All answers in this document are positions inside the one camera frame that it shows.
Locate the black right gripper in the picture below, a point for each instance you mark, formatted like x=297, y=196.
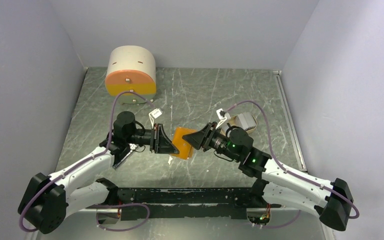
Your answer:
x=197, y=139

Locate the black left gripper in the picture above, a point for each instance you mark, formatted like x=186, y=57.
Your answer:
x=159, y=142

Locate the orange blue card holder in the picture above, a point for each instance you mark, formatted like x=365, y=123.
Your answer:
x=185, y=149

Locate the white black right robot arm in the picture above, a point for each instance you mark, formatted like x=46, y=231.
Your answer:
x=330, y=201

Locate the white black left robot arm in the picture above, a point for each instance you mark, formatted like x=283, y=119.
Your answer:
x=49, y=199

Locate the stack of grey cards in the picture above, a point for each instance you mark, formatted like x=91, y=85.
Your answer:
x=246, y=121

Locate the beige oval tray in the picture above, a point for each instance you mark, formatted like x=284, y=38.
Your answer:
x=234, y=123

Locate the colourful striped packet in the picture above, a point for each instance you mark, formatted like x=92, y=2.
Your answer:
x=122, y=160

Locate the beige orange drawer cabinet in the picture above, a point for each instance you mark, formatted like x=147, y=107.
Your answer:
x=131, y=69

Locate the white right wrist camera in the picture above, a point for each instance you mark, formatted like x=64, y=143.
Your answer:
x=224, y=119

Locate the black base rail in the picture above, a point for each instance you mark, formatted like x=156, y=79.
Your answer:
x=170, y=203

